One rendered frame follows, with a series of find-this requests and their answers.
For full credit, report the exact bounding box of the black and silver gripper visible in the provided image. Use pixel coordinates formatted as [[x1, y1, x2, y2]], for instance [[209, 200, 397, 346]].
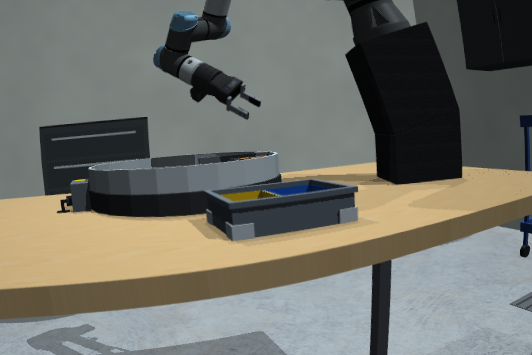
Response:
[[179, 57, 261, 120]]

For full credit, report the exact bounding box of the dark grey two-compartment bin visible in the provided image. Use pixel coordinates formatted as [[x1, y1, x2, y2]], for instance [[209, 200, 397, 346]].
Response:
[[203, 179, 358, 241]]

